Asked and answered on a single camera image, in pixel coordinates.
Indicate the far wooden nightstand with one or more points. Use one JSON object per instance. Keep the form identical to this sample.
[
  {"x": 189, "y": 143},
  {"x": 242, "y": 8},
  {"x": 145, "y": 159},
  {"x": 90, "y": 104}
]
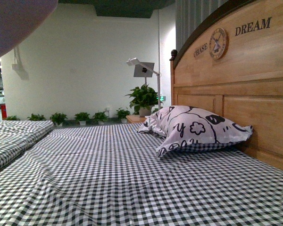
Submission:
[{"x": 135, "y": 119}]

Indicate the large potted green plant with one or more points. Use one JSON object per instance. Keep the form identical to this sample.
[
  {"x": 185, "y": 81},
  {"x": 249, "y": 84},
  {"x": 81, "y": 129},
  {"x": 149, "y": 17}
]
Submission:
[{"x": 144, "y": 98}]

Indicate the small potted plant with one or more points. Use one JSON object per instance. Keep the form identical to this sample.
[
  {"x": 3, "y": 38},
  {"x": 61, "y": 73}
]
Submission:
[
  {"x": 82, "y": 118},
  {"x": 12, "y": 118},
  {"x": 122, "y": 114},
  {"x": 100, "y": 117},
  {"x": 36, "y": 117},
  {"x": 58, "y": 119}
]

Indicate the cartoon print pillow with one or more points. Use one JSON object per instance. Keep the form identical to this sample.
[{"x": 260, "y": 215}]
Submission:
[{"x": 193, "y": 129}]

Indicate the black white checkered bedsheet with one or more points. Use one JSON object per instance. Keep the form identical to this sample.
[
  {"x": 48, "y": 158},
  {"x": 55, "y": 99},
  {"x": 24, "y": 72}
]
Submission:
[{"x": 110, "y": 176}]

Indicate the light blue curtain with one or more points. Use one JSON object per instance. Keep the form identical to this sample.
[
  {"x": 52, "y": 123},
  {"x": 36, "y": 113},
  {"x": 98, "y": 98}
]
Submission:
[{"x": 189, "y": 14}]

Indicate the folded checkered quilt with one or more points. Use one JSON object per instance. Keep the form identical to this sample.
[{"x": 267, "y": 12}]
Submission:
[{"x": 18, "y": 136}]

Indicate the wooden bed frame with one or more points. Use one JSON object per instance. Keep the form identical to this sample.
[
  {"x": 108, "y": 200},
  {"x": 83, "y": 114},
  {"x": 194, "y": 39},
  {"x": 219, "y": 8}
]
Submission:
[{"x": 232, "y": 65}]

